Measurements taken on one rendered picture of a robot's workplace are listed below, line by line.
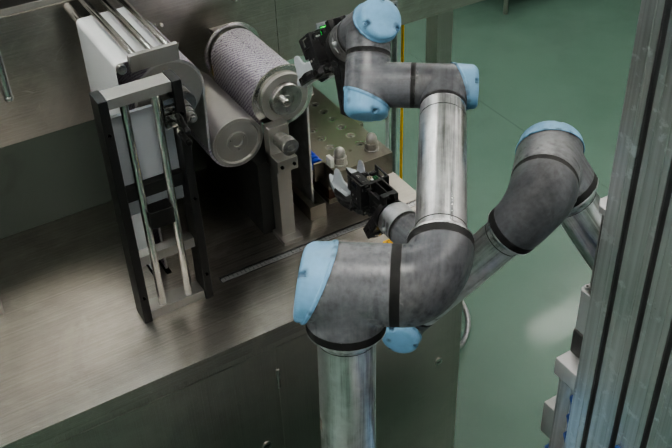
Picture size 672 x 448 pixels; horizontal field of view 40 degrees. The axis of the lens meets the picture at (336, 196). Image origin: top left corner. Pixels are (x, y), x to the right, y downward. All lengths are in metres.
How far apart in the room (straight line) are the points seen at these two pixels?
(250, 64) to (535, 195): 0.78
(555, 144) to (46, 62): 1.13
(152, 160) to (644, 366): 1.04
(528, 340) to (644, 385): 2.04
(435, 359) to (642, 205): 1.40
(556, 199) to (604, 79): 3.21
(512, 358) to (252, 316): 1.36
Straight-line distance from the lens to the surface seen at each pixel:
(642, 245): 1.09
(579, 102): 4.52
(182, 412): 2.04
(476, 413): 2.99
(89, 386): 1.92
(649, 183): 1.05
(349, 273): 1.24
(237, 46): 2.13
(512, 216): 1.55
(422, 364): 2.38
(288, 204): 2.12
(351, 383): 1.35
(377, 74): 1.51
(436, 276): 1.25
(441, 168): 1.37
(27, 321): 2.10
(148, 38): 1.91
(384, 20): 1.53
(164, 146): 1.80
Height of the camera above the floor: 2.27
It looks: 36 degrees down
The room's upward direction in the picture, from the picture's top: 2 degrees counter-clockwise
